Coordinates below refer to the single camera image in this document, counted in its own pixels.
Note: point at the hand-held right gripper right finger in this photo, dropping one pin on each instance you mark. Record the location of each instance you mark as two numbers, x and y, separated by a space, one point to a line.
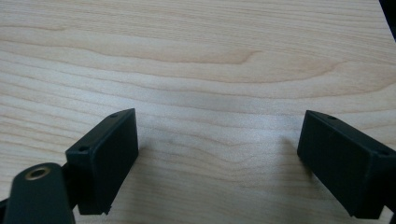
342 165

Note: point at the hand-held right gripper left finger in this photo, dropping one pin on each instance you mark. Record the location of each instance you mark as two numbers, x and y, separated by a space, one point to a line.
104 161

